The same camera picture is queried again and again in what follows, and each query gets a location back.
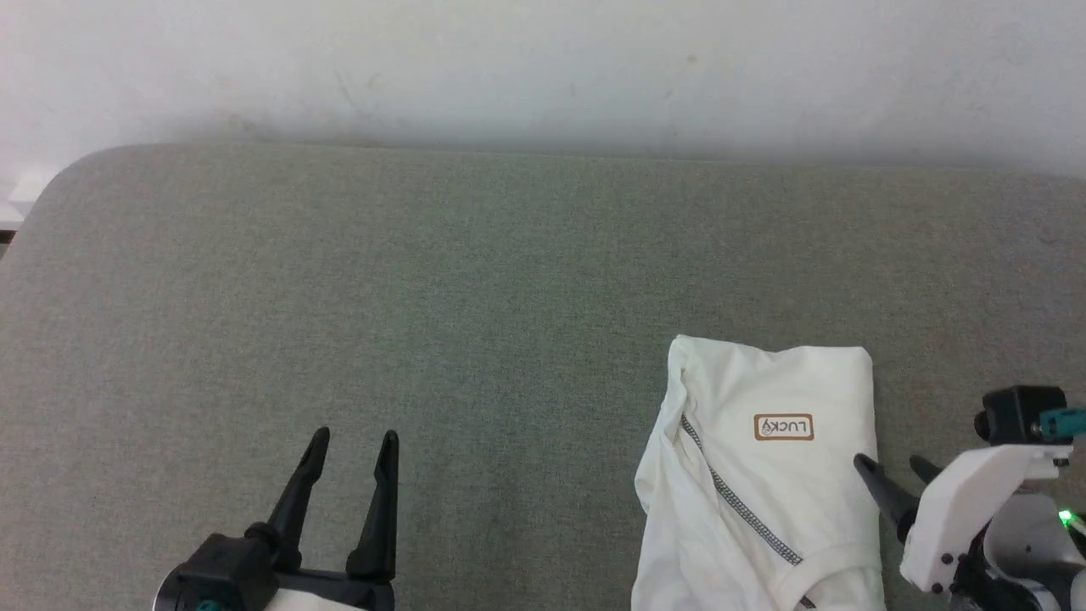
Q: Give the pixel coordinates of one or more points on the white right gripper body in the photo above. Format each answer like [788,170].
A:
[967,509]

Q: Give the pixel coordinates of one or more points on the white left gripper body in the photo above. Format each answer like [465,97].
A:
[331,590]

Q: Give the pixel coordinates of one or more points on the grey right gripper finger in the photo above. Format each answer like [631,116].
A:
[926,471]
[887,496]

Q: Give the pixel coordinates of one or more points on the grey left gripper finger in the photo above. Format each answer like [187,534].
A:
[301,501]
[379,518]

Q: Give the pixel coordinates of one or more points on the white shirt with black stitching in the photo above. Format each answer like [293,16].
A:
[764,509]

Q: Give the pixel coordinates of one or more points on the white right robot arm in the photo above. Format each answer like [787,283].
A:
[1031,552]

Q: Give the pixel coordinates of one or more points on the grey fabric sofa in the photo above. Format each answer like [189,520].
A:
[424,297]

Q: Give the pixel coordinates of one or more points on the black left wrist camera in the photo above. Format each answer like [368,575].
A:
[225,573]

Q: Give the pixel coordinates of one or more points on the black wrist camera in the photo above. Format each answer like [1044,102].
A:
[1018,416]
[225,573]

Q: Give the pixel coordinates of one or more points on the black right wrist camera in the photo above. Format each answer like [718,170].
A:
[1018,416]

